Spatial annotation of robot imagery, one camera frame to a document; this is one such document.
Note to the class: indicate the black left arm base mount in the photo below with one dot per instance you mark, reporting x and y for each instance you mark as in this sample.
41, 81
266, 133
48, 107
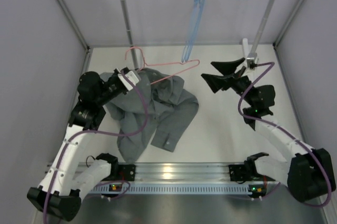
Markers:
126, 172

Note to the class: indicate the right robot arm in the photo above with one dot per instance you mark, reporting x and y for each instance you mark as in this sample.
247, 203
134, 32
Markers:
305, 171

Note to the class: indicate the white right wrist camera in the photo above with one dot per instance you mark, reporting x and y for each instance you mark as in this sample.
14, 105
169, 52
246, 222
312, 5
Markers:
251, 61

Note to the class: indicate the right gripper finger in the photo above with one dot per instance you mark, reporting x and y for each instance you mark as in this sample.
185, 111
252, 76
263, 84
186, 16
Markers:
227, 68
217, 83

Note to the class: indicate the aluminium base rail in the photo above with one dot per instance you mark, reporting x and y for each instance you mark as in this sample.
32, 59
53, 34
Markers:
154, 173

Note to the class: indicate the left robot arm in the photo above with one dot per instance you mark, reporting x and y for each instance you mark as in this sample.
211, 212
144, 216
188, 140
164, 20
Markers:
60, 193

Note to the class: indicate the grey button-up shirt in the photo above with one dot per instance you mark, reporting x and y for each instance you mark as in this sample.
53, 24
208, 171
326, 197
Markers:
170, 110

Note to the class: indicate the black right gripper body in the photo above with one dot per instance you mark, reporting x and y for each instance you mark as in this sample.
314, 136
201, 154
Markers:
237, 78

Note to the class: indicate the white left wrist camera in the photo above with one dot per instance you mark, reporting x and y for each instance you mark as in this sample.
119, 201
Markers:
130, 79

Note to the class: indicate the perforated grey cable duct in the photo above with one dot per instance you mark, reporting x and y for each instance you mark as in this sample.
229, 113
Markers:
180, 189

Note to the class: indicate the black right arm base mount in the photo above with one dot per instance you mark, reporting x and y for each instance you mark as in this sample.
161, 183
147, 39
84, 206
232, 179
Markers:
238, 173

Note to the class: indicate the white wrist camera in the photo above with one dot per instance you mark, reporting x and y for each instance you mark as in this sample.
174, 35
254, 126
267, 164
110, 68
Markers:
130, 79
251, 61

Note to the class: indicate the pink wire hanger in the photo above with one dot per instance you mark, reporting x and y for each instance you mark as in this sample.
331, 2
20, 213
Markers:
146, 65

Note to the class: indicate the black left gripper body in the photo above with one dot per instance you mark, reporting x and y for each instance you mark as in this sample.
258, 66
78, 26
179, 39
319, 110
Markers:
116, 82

